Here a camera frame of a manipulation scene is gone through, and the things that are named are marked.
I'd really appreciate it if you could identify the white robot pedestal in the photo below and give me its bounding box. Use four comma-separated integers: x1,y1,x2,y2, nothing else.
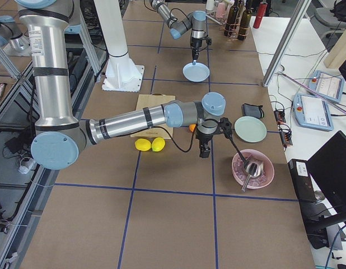
94,0,144,92

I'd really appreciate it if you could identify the copper wire bottle rack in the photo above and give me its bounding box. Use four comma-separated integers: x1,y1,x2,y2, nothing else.
228,21,240,40

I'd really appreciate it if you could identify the red cylindrical flask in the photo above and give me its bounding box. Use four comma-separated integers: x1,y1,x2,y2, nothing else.
253,2,268,29

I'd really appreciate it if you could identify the light blue plate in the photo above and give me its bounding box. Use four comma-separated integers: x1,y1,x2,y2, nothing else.
183,62,210,82

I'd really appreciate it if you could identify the teach pendant tablet near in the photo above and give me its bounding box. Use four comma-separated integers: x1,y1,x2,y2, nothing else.
293,94,334,131

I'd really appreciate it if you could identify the dark glass wine bottle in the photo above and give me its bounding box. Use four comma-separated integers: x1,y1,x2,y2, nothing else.
237,0,252,41
224,0,239,36

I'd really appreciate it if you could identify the bamboo cutting board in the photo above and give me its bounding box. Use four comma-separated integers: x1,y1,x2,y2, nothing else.
130,94,176,140

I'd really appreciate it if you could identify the metal scoop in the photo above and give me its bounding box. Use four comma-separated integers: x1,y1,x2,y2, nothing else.
234,145,265,194

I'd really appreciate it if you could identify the teach pendant tablet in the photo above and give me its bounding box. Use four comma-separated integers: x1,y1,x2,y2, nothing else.
293,94,334,131
308,70,344,103

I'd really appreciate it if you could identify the orange mandarin fruit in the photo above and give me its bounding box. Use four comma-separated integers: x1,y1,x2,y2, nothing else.
189,124,196,132

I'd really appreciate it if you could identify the light green plate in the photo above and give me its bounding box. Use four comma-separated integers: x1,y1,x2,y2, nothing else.
234,116,267,143

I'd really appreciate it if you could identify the aluminium frame post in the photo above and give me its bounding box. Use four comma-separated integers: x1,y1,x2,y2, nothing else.
262,0,311,87

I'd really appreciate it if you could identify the black computer box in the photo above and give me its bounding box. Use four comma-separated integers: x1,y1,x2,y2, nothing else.
288,159,317,203

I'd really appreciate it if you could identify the dark grey folded cloth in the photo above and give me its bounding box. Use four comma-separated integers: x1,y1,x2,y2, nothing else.
242,103,265,119

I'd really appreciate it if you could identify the yellow lemon upper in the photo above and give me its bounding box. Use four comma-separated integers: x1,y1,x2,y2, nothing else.
151,137,166,152

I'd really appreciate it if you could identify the black gripper body arm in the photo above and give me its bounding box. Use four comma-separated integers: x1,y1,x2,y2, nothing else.
195,131,213,159
190,37,203,56

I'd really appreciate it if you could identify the yellow lemon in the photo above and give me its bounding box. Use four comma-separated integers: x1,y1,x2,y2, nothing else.
134,138,151,151
151,137,166,152

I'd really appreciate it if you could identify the teach pendant tablet far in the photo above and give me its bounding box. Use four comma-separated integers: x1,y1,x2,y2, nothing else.
308,70,344,103

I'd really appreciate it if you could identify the pink bowl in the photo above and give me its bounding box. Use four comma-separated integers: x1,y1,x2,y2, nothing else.
231,149,275,191

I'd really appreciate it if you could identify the yellow lemon lower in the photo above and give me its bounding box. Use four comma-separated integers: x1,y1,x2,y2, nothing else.
134,138,151,151

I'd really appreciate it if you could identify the black monitor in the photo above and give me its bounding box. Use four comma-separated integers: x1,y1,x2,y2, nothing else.
307,131,346,212

